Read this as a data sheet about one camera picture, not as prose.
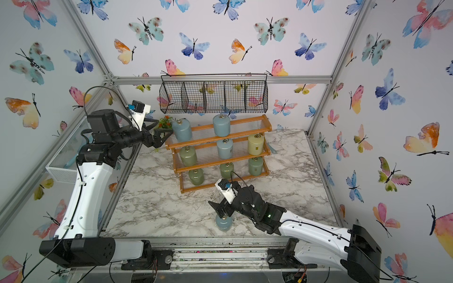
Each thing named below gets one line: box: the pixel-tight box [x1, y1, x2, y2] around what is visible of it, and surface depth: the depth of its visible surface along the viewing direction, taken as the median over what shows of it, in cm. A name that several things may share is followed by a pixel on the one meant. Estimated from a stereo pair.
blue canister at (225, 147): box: [217, 137, 234, 160], surface depth 86 cm
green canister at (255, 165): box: [248, 156, 264, 177], surface depth 96 cm
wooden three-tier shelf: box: [165, 114, 272, 194], surface depth 90 cm
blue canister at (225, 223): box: [215, 214, 233, 232], surface depth 79 cm
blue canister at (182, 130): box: [172, 117, 193, 143], surface depth 75 cm
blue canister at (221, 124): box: [212, 113, 231, 138], surface depth 78 cm
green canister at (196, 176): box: [188, 168, 205, 186], surface depth 93 cm
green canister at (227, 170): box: [219, 162, 235, 179], surface depth 95 cm
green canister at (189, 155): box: [179, 145, 198, 167], surface depth 84 cm
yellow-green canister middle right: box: [247, 133, 265, 156], surface depth 88 cm
